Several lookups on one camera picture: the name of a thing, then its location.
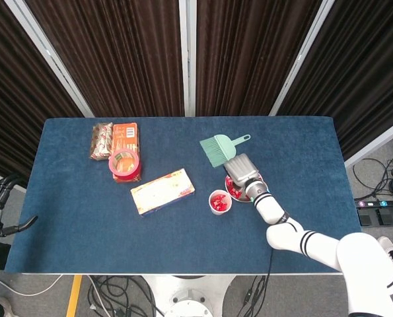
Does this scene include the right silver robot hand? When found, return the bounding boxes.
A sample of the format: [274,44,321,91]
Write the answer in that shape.
[223,153,263,191]

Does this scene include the silver metal plate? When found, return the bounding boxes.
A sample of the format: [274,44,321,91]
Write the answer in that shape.
[224,174,269,204]

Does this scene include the brown fabric divider panel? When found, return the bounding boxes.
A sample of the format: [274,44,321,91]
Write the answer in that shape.
[196,0,324,117]
[24,0,186,117]
[277,0,393,161]
[0,0,85,178]

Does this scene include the beige red snack packet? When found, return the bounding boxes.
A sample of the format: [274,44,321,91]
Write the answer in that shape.
[89,122,114,162]

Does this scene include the blue table cloth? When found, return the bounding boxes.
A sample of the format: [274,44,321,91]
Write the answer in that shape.
[4,116,364,275]

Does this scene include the black floor cable bundle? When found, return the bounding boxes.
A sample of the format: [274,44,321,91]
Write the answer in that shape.
[87,275,166,317]

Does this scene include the white sneaker black laces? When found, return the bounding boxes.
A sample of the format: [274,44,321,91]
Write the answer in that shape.
[376,236,393,285]

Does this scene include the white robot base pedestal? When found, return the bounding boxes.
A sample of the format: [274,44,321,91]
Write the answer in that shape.
[142,274,237,317]

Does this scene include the yellow floor tape strip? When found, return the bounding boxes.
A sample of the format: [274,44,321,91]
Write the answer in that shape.
[65,275,84,317]

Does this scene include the black numbered pedal strip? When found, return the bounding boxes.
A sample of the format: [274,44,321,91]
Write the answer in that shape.
[353,197,393,228]

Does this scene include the white paper cup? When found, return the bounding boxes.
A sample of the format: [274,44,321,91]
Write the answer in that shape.
[208,189,233,217]

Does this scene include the red tape roll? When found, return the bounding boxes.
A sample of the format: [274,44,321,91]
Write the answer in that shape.
[108,149,142,178]

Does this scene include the long yellow blue box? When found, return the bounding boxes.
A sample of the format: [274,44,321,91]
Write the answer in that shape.
[129,168,196,218]

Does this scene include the white floor cable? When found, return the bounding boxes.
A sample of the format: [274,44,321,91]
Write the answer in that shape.
[0,274,65,297]

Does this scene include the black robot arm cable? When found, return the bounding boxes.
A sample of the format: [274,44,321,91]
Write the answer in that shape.
[265,249,276,281]

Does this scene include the mint green hand brush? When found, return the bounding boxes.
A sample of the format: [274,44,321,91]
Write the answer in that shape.
[199,133,252,169]

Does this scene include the orange cardboard box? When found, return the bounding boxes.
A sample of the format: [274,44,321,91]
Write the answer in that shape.
[111,122,141,184]

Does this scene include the white divider frame post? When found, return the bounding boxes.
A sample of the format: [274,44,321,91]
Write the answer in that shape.
[343,114,393,170]
[268,0,336,116]
[178,0,197,118]
[3,0,95,119]

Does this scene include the white table frame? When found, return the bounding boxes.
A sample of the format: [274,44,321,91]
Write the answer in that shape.
[6,271,344,277]

